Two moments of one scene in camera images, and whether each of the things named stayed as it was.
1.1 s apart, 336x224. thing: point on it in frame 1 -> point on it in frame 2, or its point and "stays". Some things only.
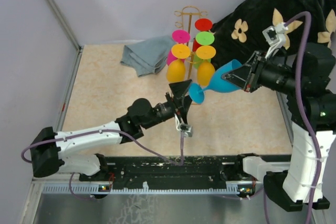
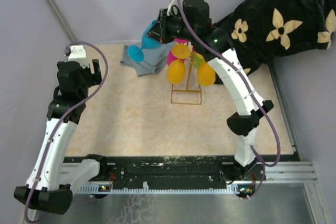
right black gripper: x=240 y=76 -> x=158 y=31
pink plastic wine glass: x=180 y=36 stays
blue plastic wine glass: x=218 y=84 -> x=135 y=53
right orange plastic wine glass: x=206 y=70 stays
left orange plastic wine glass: x=176 y=68 stays
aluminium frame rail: x=79 y=47 stays
